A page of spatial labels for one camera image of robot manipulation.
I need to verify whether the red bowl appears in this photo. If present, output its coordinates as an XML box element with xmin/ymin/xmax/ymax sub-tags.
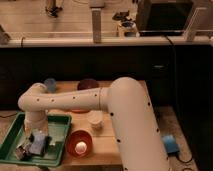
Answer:
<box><xmin>65</xmin><ymin>130</ymin><xmax>93</xmax><ymax>158</ymax></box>

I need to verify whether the green plastic tray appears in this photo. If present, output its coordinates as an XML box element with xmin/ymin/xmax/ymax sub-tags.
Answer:
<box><xmin>0</xmin><ymin>113</ymin><xmax>71</xmax><ymax>167</ymax></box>

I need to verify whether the blue sponge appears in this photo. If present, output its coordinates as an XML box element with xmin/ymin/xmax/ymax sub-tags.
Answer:
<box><xmin>29</xmin><ymin>134</ymin><xmax>46</xmax><ymax>155</ymax></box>

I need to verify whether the blue cup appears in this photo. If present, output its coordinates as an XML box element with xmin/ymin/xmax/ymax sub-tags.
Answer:
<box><xmin>44</xmin><ymin>78</ymin><xmax>56</xmax><ymax>93</ymax></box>

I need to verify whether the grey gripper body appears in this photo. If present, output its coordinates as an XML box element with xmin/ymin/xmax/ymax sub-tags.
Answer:
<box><xmin>24</xmin><ymin>125</ymin><xmax>48</xmax><ymax>138</ymax></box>

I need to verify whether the black monitor box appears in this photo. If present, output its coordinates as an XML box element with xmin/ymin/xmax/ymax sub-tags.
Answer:
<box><xmin>136</xmin><ymin>0</ymin><xmax>193</xmax><ymax>31</ymax></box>

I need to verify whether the dark maroon plate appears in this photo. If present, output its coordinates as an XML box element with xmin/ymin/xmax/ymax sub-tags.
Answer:
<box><xmin>77</xmin><ymin>78</ymin><xmax>99</xmax><ymax>90</ymax></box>

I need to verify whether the black cable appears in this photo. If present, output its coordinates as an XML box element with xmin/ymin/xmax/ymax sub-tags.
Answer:
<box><xmin>163</xmin><ymin>34</ymin><xmax>194</xmax><ymax>164</ymax></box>

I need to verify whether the white egg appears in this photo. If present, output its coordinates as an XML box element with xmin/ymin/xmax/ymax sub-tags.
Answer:
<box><xmin>75</xmin><ymin>142</ymin><xmax>87</xmax><ymax>155</ymax></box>

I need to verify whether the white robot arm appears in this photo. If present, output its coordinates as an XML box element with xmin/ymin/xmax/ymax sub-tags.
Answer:
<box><xmin>18</xmin><ymin>77</ymin><xmax>170</xmax><ymax>171</ymax></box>

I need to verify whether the orange plate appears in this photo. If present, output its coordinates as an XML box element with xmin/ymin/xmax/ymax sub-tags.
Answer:
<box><xmin>70</xmin><ymin>109</ymin><xmax>90</xmax><ymax>114</ymax></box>

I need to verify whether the blue round object on floor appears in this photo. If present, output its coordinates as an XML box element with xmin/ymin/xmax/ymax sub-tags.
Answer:
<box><xmin>162</xmin><ymin>135</ymin><xmax>180</xmax><ymax>154</ymax></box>

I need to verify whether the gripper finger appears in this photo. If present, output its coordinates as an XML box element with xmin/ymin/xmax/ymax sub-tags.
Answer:
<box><xmin>44</xmin><ymin>136</ymin><xmax>55</xmax><ymax>154</ymax></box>
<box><xmin>15</xmin><ymin>141</ymin><xmax>32</xmax><ymax>160</ymax></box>

